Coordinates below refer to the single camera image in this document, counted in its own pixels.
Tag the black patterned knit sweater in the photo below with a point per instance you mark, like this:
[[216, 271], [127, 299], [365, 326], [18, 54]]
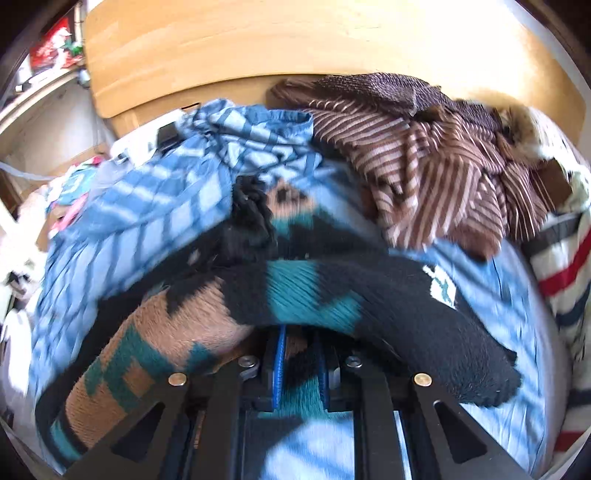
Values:
[[279, 260]]

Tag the star striped duvet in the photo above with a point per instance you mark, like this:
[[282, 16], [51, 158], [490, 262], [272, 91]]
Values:
[[560, 257]]

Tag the blue striped bed sheet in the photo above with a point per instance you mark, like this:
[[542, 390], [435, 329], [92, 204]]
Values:
[[142, 212]]

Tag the red book on shelf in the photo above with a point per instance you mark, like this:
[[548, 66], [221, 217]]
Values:
[[59, 48]]

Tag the brown striped garment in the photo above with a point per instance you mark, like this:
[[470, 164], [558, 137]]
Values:
[[438, 168]]

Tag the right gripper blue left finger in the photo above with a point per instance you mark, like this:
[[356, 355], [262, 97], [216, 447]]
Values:
[[192, 427]]

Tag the wooden headboard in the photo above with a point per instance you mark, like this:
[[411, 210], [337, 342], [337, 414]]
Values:
[[149, 57]]

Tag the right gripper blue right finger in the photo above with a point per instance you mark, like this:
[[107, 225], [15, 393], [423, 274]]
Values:
[[406, 426]]

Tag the black power adapter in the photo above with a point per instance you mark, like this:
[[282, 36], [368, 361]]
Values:
[[167, 137]]

